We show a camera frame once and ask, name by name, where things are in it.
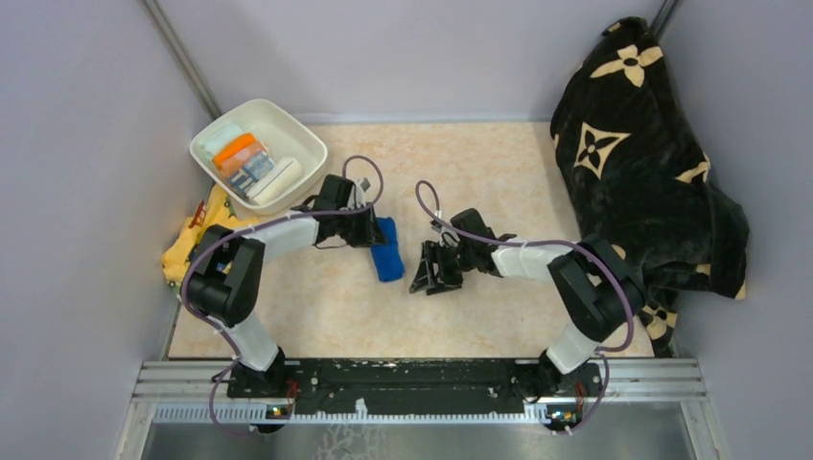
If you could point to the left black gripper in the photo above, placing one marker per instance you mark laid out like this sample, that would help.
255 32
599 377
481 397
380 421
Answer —
369 234

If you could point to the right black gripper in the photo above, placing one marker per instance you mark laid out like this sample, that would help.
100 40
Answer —
427 279

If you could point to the blue towel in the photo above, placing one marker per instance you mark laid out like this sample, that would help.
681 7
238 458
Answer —
386 258

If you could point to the cream white towel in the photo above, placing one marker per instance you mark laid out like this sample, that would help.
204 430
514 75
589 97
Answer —
285 174

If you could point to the rabbit print striped towel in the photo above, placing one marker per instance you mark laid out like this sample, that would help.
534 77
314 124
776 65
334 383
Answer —
251 171

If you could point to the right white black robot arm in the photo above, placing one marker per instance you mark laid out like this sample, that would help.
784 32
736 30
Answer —
599 290

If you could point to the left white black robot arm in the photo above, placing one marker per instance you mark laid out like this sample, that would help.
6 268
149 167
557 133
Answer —
221 285

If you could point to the white square plastic basin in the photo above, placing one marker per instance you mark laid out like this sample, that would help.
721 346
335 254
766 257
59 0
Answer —
285 139

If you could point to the orange rolled towel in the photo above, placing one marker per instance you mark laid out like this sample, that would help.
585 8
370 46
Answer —
236 153

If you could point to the yellow cartoon print towel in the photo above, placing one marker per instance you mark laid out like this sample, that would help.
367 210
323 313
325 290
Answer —
217 209

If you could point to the light green rolled towel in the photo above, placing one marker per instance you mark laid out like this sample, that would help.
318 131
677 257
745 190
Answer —
217 140

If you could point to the black floral pattern blanket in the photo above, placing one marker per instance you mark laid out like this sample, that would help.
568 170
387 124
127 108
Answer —
637 176

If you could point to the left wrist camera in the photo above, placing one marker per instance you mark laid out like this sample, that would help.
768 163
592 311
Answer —
338 192

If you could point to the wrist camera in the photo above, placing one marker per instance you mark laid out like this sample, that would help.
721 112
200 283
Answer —
338 192
469 221

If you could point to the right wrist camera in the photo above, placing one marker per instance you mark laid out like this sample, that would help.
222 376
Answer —
469 221

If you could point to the aluminium frame rail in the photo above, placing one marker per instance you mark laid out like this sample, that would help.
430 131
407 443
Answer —
187 391

